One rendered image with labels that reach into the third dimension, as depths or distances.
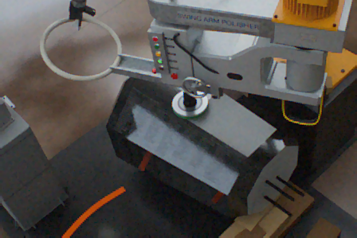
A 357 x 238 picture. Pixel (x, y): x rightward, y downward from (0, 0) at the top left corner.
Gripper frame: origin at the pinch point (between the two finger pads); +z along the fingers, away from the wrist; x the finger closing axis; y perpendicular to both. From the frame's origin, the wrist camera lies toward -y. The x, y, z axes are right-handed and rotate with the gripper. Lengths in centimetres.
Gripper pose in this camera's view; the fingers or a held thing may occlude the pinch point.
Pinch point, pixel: (79, 25)
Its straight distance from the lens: 326.7
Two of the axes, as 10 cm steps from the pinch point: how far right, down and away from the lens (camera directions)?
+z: -2.4, 5.5, 8.0
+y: -9.6, -0.2, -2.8
